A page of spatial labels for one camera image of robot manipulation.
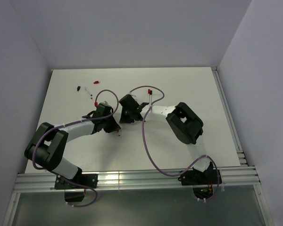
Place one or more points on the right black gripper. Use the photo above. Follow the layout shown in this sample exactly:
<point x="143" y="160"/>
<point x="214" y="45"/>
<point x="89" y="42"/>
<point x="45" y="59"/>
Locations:
<point x="124" y="119"/>

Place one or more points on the aluminium front rail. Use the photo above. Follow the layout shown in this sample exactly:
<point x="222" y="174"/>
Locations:
<point x="133" y="180"/>

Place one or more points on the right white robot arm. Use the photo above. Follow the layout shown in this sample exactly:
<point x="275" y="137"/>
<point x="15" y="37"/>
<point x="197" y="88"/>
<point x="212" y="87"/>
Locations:
<point x="183" y="121"/>

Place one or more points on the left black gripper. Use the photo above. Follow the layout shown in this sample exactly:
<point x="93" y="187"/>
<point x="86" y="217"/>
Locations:
<point x="113" y="127"/>

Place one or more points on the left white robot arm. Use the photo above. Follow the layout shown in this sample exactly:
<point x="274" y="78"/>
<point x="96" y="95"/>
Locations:
<point x="46" y="148"/>

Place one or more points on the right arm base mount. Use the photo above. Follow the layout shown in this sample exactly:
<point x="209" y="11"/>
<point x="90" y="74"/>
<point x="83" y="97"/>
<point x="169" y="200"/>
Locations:
<point x="211" y="176"/>

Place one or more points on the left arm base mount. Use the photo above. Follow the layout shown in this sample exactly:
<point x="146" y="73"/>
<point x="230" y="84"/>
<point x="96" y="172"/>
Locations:
<point x="75" y="189"/>

